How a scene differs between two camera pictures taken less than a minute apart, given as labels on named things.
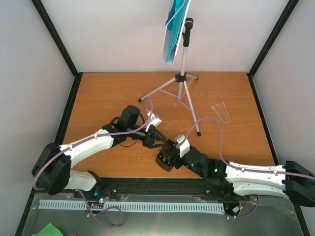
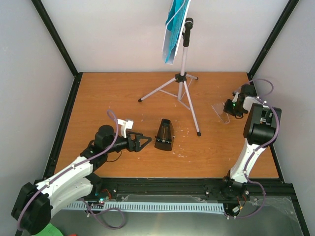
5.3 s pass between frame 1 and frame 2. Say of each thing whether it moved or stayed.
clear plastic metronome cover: stayed
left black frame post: stayed
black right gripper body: moved
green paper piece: stayed
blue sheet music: stayed
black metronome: moved
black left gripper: moved
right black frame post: stayed
